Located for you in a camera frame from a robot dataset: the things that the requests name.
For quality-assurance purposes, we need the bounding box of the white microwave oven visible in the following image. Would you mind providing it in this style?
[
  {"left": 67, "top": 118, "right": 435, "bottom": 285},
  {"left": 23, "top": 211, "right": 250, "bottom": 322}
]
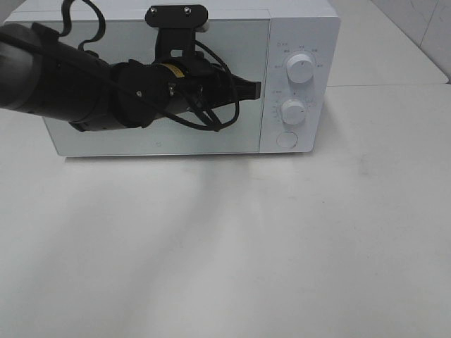
[{"left": 1, "top": 1, "right": 340, "bottom": 154}]

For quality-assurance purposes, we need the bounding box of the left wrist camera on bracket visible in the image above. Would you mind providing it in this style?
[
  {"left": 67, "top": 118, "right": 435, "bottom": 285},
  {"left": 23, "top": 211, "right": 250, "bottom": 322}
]
[{"left": 144, "top": 4, "right": 209, "bottom": 60}]

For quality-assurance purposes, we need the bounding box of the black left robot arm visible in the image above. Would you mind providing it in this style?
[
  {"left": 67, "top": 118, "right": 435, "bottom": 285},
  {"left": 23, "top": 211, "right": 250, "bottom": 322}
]
[{"left": 1, "top": 23, "right": 261, "bottom": 132}]

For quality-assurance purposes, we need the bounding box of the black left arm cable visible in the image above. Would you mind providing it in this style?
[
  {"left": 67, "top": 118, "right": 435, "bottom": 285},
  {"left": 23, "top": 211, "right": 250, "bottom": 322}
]
[{"left": 58, "top": 0, "right": 241, "bottom": 132}]

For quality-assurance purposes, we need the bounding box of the white microwave door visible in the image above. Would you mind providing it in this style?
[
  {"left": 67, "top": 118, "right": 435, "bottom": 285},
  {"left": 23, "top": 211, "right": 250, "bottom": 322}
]
[{"left": 4, "top": 18, "right": 273, "bottom": 157}]

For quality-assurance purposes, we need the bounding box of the white microwave knob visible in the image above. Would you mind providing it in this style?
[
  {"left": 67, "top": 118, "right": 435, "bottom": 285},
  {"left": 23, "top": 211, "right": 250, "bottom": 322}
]
[
  {"left": 280, "top": 99, "right": 307, "bottom": 125},
  {"left": 286, "top": 51, "right": 316, "bottom": 84}
]

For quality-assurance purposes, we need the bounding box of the round white door button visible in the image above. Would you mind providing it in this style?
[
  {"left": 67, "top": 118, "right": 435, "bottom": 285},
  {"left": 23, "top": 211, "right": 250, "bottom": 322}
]
[{"left": 276, "top": 132, "right": 298, "bottom": 149}]

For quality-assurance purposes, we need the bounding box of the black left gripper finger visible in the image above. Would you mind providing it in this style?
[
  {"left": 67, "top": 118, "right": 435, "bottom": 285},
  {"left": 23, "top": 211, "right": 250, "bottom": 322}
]
[{"left": 232, "top": 75, "right": 261, "bottom": 101}]

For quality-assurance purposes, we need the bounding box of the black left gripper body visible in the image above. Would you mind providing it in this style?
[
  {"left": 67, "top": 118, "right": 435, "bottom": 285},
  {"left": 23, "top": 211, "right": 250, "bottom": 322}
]
[{"left": 165, "top": 52, "right": 235, "bottom": 114}]

